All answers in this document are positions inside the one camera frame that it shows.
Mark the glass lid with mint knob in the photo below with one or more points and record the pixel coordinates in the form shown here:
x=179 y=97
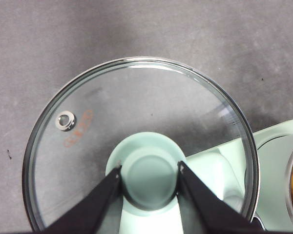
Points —
x=149 y=175

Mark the mint green hinged grill cover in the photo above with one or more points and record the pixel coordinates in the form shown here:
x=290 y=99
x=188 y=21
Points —
x=224 y=170

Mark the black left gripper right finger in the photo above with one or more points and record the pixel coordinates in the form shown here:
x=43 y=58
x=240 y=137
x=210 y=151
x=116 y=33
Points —
x=205 y=212

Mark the mint green breakfast maker base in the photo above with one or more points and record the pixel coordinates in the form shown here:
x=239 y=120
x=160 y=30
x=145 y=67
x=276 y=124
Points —
x=278 y=129

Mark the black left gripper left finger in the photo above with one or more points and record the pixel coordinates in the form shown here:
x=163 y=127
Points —
x=92 y=212

